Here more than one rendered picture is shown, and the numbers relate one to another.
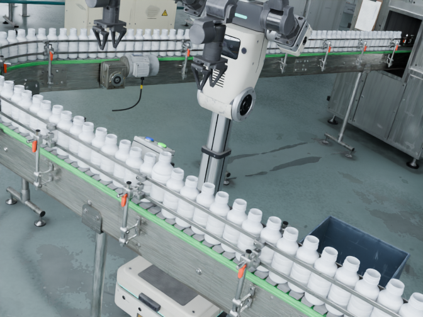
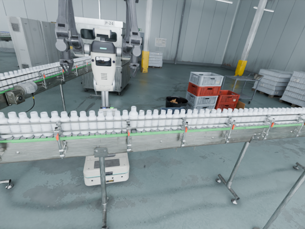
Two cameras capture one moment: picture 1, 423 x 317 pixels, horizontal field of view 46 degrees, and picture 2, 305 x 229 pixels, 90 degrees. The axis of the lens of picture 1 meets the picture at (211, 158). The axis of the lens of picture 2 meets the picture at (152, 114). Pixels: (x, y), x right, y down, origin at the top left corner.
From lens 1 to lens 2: 1.08 m
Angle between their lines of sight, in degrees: 44
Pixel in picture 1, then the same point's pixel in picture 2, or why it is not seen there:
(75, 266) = (52, 187)
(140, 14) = not seen: outside the picture
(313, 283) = (200, 121)
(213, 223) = (163, 122)
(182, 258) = (153, 141)
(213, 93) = (102, 83)
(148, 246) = (135, 146)
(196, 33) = (136, 51)
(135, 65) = (27, 87)
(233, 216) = (170, 115)
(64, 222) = (23, 177)
